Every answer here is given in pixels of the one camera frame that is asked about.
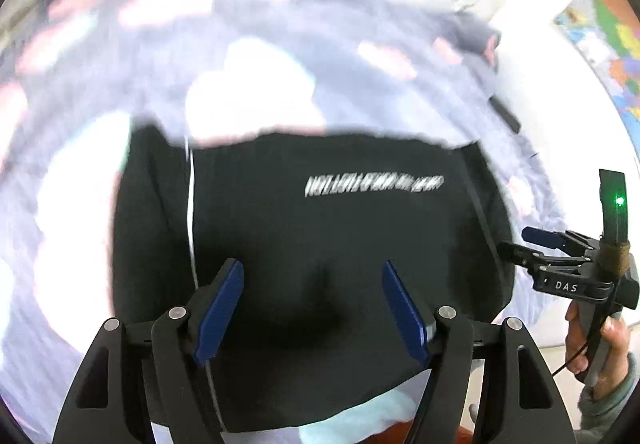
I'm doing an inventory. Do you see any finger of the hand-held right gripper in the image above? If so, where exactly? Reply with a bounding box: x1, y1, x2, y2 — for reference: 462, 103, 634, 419
521, 226, 598, 255
496, 241, 586, 275

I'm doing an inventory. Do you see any person's right forearm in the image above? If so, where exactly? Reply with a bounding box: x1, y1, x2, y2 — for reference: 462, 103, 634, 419
575, 354, 640, 444

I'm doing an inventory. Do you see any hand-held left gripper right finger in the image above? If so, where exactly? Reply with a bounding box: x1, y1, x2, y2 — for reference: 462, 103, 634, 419
381, 260, 573, 444

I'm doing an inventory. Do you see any colourful wall map poster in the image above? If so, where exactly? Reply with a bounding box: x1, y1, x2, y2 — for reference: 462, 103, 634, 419
552, 0, 640, 135

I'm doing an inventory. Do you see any person's right hand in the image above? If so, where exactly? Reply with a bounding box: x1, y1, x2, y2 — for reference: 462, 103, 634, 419
565, 299, 633, 397

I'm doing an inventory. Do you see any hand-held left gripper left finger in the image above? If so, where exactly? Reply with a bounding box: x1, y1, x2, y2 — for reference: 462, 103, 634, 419
52, 259, 246, 444

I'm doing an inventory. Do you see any grey blanket with pink print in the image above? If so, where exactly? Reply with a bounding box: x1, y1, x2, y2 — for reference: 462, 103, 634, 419
0, 0, 566, 444

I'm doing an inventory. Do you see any black hoodie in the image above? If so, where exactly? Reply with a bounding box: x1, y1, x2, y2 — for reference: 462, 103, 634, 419
112, 124, 516, 435

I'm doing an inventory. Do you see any thin black cable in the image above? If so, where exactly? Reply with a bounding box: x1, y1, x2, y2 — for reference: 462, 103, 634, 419
552, 324, 603, 375

